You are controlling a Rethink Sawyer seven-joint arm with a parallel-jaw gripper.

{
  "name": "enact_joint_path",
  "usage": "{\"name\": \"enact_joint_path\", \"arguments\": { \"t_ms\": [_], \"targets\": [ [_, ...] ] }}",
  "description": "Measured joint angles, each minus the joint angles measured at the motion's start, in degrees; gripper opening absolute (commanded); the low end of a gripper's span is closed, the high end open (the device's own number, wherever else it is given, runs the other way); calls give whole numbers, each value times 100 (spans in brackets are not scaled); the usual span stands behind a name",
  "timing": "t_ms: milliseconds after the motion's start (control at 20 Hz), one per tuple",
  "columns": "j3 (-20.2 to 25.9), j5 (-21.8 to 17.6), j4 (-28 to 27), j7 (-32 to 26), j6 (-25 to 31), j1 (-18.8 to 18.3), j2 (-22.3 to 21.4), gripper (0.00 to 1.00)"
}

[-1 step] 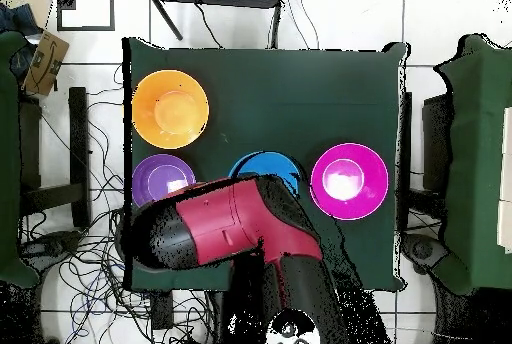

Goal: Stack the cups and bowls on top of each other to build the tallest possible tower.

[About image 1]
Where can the medium sky blue bowl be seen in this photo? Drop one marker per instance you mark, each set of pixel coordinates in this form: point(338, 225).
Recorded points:
point(268, 164)

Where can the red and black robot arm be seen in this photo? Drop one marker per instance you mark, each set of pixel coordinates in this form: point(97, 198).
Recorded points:
point(240, 220)

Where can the dark green tablecloth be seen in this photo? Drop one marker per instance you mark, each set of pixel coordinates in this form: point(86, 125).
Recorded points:
point(260, 100)

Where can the large pink bowl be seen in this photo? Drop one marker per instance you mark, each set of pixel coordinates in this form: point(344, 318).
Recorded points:
point(350, 182)

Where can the purple bowl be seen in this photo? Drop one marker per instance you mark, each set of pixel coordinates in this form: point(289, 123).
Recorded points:
point(154, 176)

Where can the large yellow bowl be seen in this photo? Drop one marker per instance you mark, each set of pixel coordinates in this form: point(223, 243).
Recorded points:
point(170, 112)

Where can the black power strip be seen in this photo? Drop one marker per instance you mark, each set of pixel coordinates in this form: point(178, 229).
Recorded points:
point(162, 310)

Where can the black floor stand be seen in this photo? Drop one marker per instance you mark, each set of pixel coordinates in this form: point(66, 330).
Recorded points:
point(78, 152)

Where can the black box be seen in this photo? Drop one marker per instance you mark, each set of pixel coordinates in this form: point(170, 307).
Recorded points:
point(436, 140)

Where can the black stand foot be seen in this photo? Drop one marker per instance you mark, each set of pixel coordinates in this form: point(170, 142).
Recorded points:
point(52, 246)
point(424, 250)

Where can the green covered side table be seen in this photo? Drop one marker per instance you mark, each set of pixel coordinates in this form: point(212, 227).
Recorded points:
point(476, 160)
point(8, 160)

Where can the cardboard box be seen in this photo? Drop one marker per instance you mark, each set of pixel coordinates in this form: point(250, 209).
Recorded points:
point(46, 62)

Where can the blue cloth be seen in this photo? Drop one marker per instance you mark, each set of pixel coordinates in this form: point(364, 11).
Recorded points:
point(18, 20)

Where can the black square frame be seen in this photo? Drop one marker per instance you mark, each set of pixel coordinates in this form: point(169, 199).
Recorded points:
point(66, 0)

